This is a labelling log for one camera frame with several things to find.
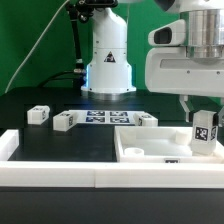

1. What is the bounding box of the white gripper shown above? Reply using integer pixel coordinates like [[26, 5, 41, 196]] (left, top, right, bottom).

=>
[[145, 47, 224, 127]]

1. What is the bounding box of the white square tabletop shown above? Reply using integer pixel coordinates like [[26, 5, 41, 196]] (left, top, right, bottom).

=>
[[114, 126, 224, 164]]

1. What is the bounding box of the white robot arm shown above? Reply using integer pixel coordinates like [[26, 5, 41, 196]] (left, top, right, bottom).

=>
[[76, 0, 224, 121]]

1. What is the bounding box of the white fiducial marker sheet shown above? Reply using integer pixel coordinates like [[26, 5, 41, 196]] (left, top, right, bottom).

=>
[[74, 110, 136, 125]]

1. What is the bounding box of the white U-shaped fence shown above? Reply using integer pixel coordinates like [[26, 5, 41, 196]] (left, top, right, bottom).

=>
[[0, 130, 224, 189]]

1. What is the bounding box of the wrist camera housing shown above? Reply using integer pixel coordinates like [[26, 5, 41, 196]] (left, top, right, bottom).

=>
[[148, 19, 187, 46]]

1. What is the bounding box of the black cable bundle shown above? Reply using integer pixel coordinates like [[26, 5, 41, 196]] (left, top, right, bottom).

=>
[[37, 2, 88, 89]]

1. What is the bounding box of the white cable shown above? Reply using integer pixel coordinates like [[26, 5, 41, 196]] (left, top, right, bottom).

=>
[[4, 0, 72, 95]]

